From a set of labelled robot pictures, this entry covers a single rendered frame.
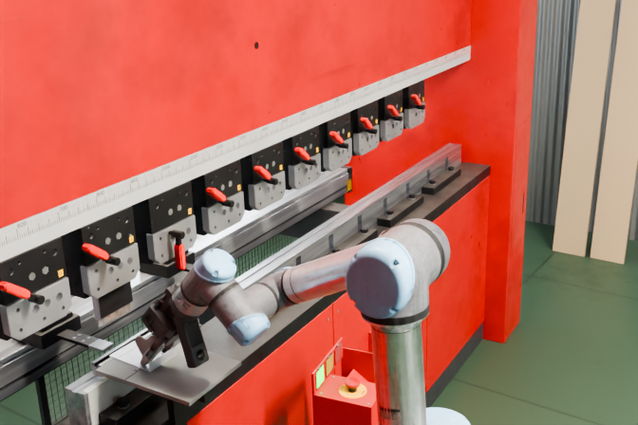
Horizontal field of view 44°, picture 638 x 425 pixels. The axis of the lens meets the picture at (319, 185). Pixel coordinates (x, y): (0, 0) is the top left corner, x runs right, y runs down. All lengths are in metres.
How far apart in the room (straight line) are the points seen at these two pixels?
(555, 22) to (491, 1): 1.67
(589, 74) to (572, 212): 0.82
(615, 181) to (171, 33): 3.45
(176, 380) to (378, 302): 0.62
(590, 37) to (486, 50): 1.40
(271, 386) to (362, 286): 0.95
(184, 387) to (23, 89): 0.68
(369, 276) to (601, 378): 2.56
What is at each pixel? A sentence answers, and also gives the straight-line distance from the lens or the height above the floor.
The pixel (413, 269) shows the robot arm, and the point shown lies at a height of 1.39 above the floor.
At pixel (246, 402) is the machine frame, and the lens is 2.11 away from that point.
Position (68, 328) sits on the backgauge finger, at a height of 1.00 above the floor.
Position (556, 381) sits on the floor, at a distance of 3.68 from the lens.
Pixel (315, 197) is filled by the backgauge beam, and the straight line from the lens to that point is 2.96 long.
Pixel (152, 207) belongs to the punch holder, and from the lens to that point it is 1.82.
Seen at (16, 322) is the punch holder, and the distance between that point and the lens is 1.61.
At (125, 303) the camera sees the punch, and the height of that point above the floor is 1.11.
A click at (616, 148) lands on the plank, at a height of 0.66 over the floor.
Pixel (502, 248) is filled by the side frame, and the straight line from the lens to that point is 3.71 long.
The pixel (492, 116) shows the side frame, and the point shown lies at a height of 1.10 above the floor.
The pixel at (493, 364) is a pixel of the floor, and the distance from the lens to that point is 3.75.
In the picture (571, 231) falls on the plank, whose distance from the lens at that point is 4.95.
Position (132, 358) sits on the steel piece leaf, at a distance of 1.85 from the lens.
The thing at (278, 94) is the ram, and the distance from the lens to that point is 2.18.
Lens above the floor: 1.91
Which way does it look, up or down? 18 degrees down
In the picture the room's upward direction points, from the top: 2 degrees counter-clockwise
